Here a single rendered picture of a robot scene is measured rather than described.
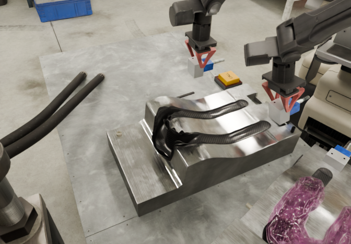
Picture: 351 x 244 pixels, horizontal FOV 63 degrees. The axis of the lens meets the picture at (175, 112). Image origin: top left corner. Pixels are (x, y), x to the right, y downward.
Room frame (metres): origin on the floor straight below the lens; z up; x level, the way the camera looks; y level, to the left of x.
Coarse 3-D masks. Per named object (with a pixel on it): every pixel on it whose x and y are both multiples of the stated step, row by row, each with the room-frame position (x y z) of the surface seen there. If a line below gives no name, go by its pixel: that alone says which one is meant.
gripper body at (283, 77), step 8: (272, 64) 0.66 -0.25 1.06; (280, 64) 0.64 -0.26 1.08; (288, 64) 0.63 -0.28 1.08; (272, 72) 0.65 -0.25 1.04; (280, 72) 0.63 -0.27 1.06; (288, 72) 0.63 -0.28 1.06; (272, 80) 0.65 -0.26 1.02; (280, 80) 0.63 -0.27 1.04; (288, 80) 0.63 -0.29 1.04; (296, 80) 0.63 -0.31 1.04; (304, 80) 0.63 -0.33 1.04; (288, 88) 0.60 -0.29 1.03
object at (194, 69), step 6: (192, 60) 0.84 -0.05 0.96; (204, 60) 0.86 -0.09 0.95; (210, 60) 0.86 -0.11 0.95; (216, 60) 0.87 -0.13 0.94; (222, 60) 0.88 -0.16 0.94; (192, 66) 0.82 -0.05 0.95; (198, 66) 0.82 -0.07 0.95; (210, 66) 0.84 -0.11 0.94; (192, 72) 0.82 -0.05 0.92; (198, 72) 0.82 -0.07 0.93
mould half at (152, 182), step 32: (224, 96) 0.74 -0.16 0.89; (128, 128) 0.60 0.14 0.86; (192, 128) 0.55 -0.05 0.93; (224, 128) 0.60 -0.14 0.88; (288, 128) 0.60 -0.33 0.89; (128, 160) 0.48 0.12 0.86; (160, 160) 0.49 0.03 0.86; (192, 160) 0.43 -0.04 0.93; (224, 160) 0.46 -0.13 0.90; (256, 160) 0.52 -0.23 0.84; (128, 192) 0.42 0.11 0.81; (160, 192) 0.39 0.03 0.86; (192, 192) 0.43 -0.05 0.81
